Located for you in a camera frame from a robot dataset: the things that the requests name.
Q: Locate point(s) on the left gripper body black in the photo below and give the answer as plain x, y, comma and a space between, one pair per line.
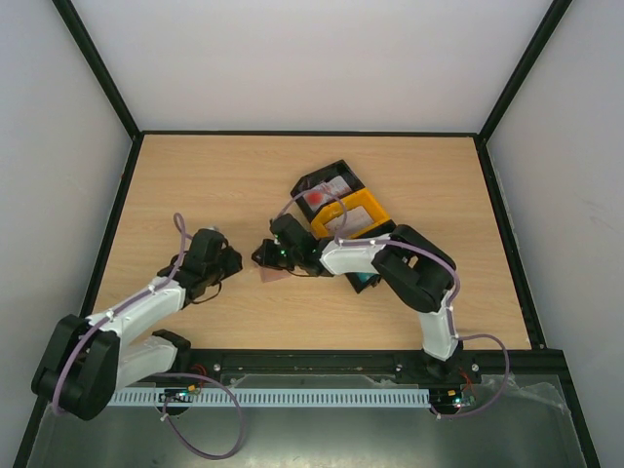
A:
216, 273

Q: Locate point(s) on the white slotted cable duct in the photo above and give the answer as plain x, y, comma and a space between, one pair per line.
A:
276, 398

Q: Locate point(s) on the black bin with green cards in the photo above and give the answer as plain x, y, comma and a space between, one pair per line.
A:
383, 228

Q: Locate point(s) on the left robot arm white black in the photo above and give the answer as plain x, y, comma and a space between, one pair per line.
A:
88, 359

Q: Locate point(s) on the black enclosure frame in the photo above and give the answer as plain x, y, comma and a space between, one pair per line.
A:
552, 18

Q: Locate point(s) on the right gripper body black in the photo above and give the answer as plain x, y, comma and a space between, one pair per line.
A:
271, 253

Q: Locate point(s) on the yellow plastic bin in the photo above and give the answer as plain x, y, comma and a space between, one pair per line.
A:
362, 197

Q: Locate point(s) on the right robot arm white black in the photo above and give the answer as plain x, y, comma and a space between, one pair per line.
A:
422, 276

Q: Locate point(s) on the red white card stack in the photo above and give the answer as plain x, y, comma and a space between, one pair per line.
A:
323, 192

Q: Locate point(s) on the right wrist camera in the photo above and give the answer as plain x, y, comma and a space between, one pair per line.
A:
291, 234

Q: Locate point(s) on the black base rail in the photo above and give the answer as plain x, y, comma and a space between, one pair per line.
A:
406, 367

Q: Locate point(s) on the white pink card stack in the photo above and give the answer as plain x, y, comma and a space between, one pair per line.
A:
349, 224

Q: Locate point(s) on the black bin with red cards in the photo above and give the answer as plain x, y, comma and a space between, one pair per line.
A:
307, 182

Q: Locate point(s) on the pink card holder wallet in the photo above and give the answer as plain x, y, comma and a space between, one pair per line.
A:
268, 275

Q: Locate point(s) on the green card stack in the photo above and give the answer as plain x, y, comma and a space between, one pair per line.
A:
365, 277

